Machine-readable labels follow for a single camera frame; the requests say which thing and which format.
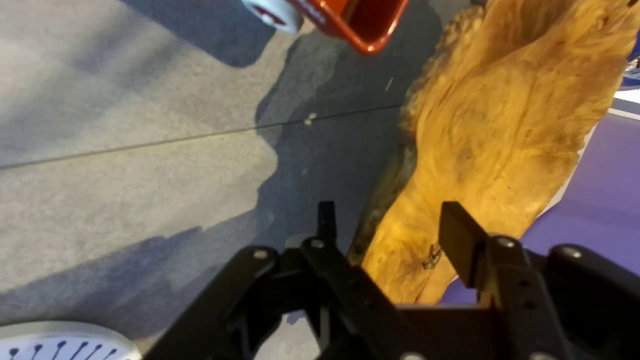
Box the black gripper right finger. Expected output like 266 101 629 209
438 200 640 360

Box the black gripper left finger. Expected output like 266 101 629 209
143 198 404 360

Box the brown wooden tray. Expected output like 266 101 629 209
348 0 640 307

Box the red stapler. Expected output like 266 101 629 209
241 0 413 58

